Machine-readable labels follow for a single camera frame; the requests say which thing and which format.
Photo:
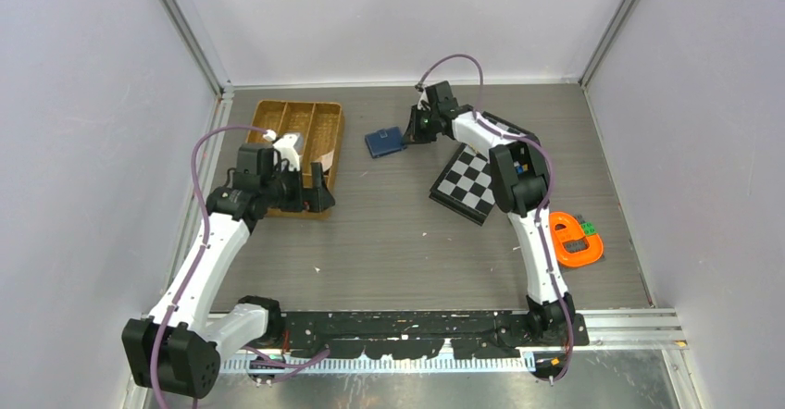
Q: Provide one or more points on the black white chessboard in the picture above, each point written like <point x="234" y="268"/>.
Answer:
<point x="483" y="164"/>

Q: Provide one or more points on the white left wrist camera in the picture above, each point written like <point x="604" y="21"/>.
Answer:
<point x="289" y="148"/>

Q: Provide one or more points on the green toy block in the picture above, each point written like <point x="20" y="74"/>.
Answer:
<point x="588" y="228"/>

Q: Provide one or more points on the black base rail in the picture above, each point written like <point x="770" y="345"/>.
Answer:
<point x="410" y="335"/>

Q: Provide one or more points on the woven bamboo cutlery tray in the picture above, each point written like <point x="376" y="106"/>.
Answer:
<point x="321" y="123"/>

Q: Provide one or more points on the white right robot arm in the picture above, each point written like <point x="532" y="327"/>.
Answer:
<point x="548" y="298"/>

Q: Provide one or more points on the blue yellow toy car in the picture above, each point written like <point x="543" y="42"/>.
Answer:
<point x="522" y="167"/>

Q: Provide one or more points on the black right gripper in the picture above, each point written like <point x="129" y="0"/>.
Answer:
<point x="412" y="132"/>

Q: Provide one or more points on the blue card holder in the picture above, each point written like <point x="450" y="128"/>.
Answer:
<point x="384" y="142"/>

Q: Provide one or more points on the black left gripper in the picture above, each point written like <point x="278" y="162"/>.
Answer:
<point x="315" y="199"/>

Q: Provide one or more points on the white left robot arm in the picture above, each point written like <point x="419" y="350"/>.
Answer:
<point x="175" y="348"/>

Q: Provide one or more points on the tan credit card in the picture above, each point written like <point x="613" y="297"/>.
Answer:
<point x="326" y="161"/>

